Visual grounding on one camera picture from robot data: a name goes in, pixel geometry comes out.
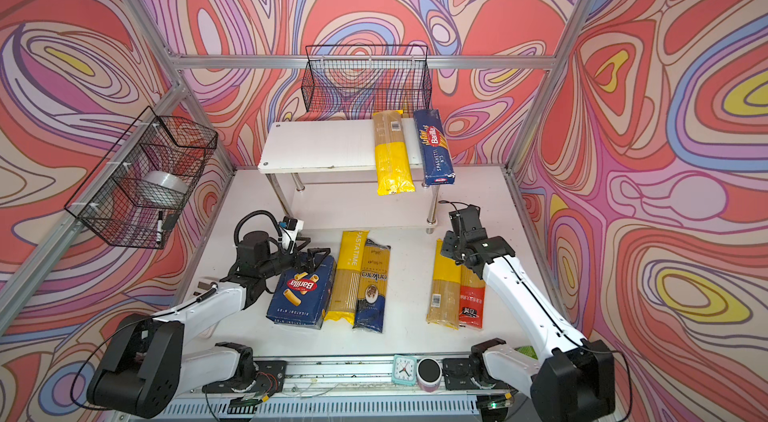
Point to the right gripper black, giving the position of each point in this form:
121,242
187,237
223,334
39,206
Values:
448,243

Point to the green crumpled bag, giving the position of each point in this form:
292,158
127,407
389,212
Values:
528,351

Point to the pink round speaker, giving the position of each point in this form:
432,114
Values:
428,374

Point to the black wire basket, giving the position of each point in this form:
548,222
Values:
160,160
359,80

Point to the silver tape roll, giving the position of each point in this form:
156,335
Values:
162,189

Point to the black wire basket back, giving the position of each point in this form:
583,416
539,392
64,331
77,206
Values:
359,80

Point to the yellow Pastatime spaghetti bag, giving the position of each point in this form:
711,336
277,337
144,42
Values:
343,300

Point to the red noodle bag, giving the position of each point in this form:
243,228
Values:
472,298

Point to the blue Barilla spaghetti box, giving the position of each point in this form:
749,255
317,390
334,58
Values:
436,156

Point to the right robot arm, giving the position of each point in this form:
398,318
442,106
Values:
570,378

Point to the teal alarm clock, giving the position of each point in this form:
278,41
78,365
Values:
404,370

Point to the white two-tier shelf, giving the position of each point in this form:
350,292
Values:
323,172

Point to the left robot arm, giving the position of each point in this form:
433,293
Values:
145,364

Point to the clear yellow-top spaghetti bag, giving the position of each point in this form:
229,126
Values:
445,290

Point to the blue Barilla rigatoni box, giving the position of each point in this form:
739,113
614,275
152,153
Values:
302,297

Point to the dark blue spaghetti bag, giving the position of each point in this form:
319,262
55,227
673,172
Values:
371,300

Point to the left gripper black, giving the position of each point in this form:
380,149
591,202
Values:
310,255

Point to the black wire basket left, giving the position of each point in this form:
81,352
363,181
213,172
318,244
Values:
160,160

